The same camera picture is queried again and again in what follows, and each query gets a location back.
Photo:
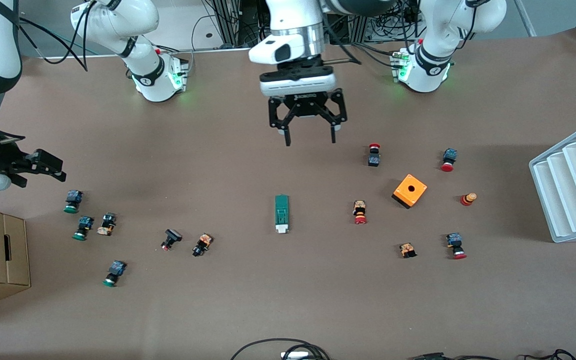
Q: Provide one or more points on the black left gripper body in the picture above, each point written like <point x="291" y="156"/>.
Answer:
<point x="304" y="106"/>

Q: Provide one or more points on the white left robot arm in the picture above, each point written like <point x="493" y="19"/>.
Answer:
<point x="428" y="75"/>

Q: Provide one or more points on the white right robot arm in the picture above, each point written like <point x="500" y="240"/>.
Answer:
<point x="143" y="75"/>

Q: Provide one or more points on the green push button blue block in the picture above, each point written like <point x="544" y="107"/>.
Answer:
<point x="84" y="223"/>
<point x="116" y="269"/>
<point x="74" y="197"/>

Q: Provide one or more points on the red push button black block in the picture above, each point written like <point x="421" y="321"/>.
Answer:
<point x="374" y="160"/>

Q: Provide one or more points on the black push button orange block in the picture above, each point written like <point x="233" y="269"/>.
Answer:
<point x="107" y="222"/>

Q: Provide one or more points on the red mushroom button orange block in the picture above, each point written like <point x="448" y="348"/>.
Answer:
<point x="360" y="207"/>

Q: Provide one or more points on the red mushroom button blue block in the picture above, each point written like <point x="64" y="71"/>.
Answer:
<point x="450" y="155"/>
<point x="454" y="240"/>

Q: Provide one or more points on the small orange contact block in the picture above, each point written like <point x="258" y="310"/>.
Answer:
<point x="407" y="249"/>

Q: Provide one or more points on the red yellow button head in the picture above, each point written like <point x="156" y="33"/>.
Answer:
<point x="467" y="200"/>

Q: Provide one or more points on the white plug connector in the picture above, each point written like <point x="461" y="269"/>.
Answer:
<point x="295" y="355"/>

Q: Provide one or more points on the white ridged tray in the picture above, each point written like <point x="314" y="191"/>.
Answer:
<point x="573" y="190"/>

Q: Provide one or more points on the orange button enclosure box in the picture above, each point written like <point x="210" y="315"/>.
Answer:
<point x="403" y="192"/>

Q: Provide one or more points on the black square-head switch red base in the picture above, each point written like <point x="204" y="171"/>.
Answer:
<point x="172" y="235"/>

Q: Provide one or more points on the black selector switch orange block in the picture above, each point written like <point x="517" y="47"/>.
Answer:
<point x="203" y="243"/>

